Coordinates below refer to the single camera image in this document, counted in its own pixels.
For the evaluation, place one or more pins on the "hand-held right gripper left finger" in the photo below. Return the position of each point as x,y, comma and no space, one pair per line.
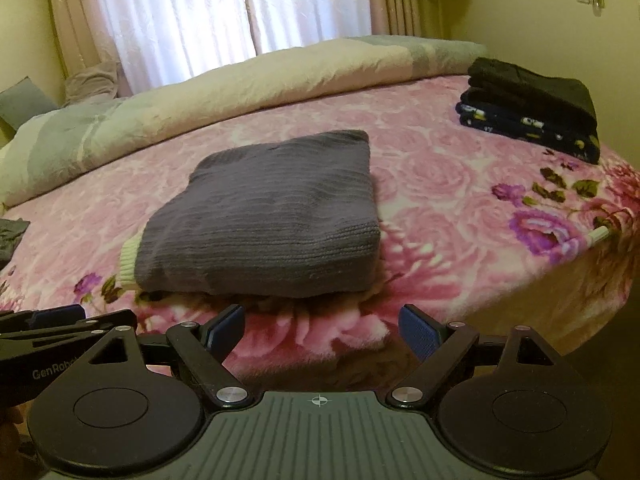
227,332

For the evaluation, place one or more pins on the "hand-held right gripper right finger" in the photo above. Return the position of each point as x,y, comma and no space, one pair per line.
417,332

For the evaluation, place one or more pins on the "grey and cream duvet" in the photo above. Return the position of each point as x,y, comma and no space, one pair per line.
225,90

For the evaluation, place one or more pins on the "purple knit sweater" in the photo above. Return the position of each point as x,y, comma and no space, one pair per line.
260,210

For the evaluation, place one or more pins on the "pink floral blanket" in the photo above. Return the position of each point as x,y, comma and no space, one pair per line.
425,185

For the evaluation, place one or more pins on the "navy printed folded garment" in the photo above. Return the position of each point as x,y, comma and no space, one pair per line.
525,130

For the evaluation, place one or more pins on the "grey garment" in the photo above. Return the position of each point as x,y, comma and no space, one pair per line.
12,240

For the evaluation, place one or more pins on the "white rod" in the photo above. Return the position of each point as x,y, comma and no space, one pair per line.
599,236

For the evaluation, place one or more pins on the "black folded garment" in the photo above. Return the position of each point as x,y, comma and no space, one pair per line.
530,85

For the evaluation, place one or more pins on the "grey pillow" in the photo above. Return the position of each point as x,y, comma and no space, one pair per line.
25,105

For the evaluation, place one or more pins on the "white sheer curtain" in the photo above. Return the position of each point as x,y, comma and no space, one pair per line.
200,10

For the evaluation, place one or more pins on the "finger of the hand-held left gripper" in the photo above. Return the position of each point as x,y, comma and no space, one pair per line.
55,316
75,335

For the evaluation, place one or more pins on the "pink crumpled cloth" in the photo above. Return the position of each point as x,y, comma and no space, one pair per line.
92,82

